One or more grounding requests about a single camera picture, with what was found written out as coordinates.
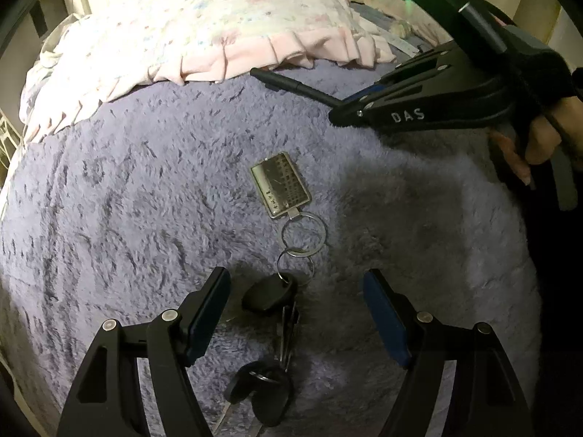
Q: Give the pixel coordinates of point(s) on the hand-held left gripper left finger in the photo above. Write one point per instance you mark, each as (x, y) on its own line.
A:
(207, 318)

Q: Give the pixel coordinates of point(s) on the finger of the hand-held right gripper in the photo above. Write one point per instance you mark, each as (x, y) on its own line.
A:
(410, 116)
(364, 93)

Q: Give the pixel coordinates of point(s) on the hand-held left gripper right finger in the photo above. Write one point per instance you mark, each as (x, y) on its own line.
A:
(385, 323)

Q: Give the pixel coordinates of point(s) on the black pen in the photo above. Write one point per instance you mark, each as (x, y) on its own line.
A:
(291, 84)

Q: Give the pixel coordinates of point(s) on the key bunch with metal tag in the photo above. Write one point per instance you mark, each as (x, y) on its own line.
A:
(280, 186)

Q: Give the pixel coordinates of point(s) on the person's right hand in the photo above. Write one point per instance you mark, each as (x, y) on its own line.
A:
(542, 141)

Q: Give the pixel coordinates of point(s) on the purple fuzzy blanket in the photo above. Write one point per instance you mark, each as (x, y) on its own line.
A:
(136, 214)

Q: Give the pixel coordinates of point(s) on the floral quilt with pink ruffle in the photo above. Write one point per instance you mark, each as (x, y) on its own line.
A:
(182, 22)

